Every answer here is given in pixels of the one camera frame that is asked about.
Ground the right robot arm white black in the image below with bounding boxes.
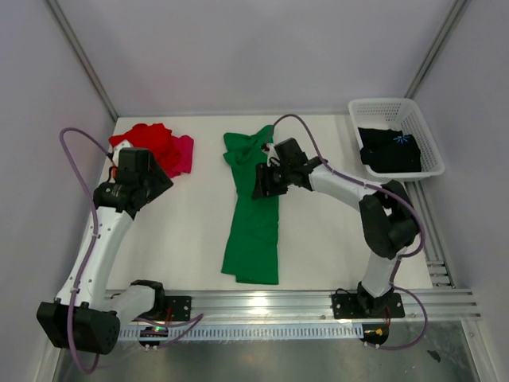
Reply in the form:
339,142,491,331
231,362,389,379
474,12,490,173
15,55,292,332
252,138,423,317

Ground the black t shirt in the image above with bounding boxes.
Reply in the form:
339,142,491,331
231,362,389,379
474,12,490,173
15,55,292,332
358,128,422,173

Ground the red folded t shirt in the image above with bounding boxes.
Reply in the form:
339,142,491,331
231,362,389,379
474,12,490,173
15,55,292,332
108,123,181,170

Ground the green t shirt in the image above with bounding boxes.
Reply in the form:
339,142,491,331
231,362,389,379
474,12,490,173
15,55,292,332
221,125,279,285

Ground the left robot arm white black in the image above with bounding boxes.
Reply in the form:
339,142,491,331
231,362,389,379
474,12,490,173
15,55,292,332
37,147,173,355

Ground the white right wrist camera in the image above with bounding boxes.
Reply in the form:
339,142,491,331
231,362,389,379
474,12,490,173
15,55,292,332
262,143,280,167

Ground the right black controller board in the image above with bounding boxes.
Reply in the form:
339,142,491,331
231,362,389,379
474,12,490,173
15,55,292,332
360,325,390,347

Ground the left black controller board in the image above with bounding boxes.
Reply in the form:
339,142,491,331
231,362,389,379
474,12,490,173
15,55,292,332
138,325,169,347

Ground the grey slotted cable duct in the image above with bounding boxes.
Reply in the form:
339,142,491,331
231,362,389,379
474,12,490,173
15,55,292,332
119,322,363,341

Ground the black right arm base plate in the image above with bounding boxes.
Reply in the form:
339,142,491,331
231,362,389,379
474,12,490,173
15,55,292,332
331,289,406,319

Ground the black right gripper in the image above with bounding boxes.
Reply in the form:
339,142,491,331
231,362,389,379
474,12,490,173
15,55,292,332
251,162,293,200

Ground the black controller board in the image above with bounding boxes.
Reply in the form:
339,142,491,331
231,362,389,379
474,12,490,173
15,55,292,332
138,325,169,347
360,325,390,347

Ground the aluminium mounting rail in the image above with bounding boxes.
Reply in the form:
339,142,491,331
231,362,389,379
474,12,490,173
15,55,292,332
44,289,482,327

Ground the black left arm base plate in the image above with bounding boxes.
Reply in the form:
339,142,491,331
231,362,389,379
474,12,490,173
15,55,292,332
139,295,192,322

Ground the white plastic basket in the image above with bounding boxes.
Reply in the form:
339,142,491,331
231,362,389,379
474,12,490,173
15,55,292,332
348,98,445,181

